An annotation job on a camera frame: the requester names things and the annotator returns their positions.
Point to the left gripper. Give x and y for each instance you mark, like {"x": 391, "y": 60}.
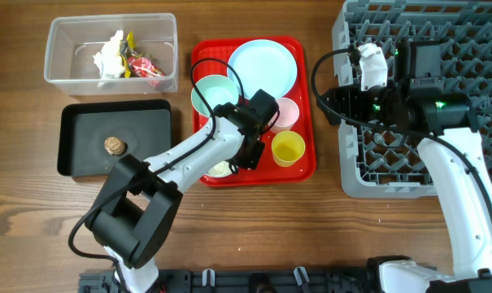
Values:
{"x": 253, "y": 158}

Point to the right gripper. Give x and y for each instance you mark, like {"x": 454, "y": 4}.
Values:
{"x": 352, "y": 94}

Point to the white rice grains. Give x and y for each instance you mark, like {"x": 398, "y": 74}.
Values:
{"x": 220, "y": 169}

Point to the blue bowl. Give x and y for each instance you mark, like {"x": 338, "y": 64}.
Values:
{"x": 219, "y": 170}

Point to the pink cup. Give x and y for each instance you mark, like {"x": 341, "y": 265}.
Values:
{"x": 286, "y": 118}

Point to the green bowl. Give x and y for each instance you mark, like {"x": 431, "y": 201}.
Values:
{"x": 216, "y": 89}

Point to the brown food ball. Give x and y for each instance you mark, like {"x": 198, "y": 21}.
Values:
{"x": 114, "y": 146}

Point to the red snack wrapper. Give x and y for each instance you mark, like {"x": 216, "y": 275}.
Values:
{"x": 143, "y": 67}

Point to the yellow snack wrapper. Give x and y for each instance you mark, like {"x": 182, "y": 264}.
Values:
{"x": 127, "y": 52}

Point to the white tissue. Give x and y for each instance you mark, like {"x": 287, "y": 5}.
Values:
{"x": 109, "y": 60}

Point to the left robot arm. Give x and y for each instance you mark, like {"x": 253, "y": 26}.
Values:
{"x": 134, "y": 211}

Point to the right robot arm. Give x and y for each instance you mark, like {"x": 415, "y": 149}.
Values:
{"x": 450, "y": 148}

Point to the grey dishwasher rack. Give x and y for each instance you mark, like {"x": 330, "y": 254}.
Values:
{"x": 386, "y": 165}

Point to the black waste tray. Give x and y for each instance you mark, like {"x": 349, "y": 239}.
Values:
{"x": 145, "y": 126}

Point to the yellow cup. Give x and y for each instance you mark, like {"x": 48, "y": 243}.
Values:
{"x": 287, "y": 148}

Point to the light blue plate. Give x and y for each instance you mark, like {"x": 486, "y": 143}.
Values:
{"x": 263, "y": 65}

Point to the red plastic tray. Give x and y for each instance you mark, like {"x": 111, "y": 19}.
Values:
{"x": 267, "y": 171}

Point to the clear plastic bin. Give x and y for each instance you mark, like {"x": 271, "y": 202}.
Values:
{"x": 73, "y": 41}

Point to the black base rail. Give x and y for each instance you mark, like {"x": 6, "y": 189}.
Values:
{"x": 300, "y": 279}

